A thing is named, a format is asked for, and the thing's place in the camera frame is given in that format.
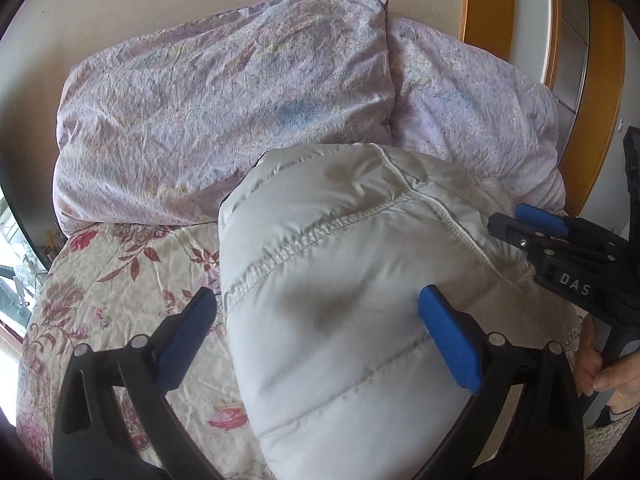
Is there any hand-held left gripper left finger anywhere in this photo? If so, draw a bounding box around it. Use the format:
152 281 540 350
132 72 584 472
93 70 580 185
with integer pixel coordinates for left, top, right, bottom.
52 287 221 480

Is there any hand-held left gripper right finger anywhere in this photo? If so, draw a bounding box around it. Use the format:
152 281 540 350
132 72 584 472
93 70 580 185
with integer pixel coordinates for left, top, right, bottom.
415 285 585 480

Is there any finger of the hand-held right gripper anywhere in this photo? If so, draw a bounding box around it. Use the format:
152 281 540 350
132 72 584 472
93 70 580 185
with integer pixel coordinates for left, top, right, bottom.
487 212 551 261
515 204 576 237

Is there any white down jacket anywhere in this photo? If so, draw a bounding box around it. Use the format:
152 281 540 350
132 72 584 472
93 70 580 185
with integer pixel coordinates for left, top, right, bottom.
218 142 581 480

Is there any person's right hand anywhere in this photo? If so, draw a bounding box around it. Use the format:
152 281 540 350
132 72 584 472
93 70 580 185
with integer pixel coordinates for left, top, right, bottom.
575 317 640 401

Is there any floral bed sheet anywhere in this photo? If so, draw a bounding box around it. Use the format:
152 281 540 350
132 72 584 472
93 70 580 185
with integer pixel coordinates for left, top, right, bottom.
15 220 281 480

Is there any lilac floral pillow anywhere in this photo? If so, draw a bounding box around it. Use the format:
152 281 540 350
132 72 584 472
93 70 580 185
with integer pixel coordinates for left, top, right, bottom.
52 0 394 235
387 15 567 211

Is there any window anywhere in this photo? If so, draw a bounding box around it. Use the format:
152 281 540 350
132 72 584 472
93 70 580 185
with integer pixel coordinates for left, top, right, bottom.
0 175 53 333

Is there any wooden wall panel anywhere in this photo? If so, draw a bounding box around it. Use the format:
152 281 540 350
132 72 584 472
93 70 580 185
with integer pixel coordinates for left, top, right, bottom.
462 0 516 66

